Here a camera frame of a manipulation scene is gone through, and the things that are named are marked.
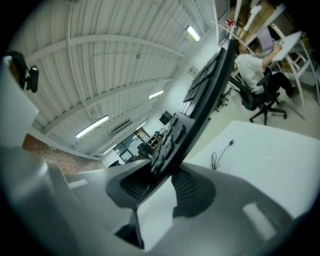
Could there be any small black camera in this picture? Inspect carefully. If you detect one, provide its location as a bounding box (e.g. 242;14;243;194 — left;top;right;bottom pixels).
4;50;40;94

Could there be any open laptop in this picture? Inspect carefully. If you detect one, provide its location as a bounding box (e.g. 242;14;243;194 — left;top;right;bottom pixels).
257;28;276;58

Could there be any black keyboard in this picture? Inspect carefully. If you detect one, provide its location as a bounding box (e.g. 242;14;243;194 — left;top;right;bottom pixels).
136;39;238;209

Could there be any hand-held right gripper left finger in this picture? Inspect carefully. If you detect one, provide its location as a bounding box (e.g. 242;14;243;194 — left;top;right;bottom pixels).
46;158;161;252

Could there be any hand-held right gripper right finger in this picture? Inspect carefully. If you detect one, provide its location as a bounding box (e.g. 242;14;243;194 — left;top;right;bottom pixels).
170;163;301;256

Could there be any white shelf rack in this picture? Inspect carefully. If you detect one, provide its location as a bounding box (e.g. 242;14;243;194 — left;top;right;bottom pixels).
211;0;287;47

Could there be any black cable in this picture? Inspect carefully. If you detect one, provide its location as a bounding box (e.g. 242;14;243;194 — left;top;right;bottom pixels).
210;139;235;171

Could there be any white slatted desk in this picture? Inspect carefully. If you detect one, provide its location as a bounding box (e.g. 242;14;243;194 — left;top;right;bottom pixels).
270;30;320;121

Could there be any black headrest office chair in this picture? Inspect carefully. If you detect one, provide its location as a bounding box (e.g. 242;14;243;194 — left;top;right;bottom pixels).
228;71;288;126

